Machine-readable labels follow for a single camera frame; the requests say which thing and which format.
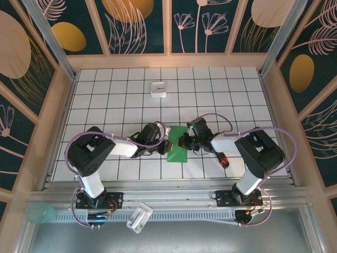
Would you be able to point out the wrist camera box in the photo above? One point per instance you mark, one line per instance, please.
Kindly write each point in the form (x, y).
(190, 130)
(167, 130)

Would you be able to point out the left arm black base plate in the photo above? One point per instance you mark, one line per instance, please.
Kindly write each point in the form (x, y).
(116, 200)

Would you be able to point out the aluminium side rail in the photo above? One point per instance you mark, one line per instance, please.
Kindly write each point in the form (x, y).
(64, 116)
(276, 126)

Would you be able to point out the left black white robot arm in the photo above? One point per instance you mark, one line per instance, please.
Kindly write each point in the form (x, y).
(89, 153)

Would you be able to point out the white square desk clock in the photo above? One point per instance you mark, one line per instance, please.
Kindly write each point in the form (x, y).
(159, 89)

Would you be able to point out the teal plastic cup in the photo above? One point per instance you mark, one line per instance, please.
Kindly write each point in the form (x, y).
(39, 213)

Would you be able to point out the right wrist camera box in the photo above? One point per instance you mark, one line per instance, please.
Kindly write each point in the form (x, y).
(190, 130)

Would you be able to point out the white plastic bracket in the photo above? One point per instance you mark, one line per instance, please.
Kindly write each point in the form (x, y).
(139, 217)

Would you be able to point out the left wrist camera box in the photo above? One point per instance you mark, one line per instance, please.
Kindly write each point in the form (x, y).
(167, 130)

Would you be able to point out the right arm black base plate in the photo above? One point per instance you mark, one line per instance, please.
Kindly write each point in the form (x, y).
(223, 197)

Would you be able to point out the long aluminium mounting rail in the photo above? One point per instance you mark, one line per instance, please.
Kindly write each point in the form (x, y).
(171, 196)

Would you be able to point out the aluminium corner post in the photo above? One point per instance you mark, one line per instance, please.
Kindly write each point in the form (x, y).
(284, 34)
(50, 39)

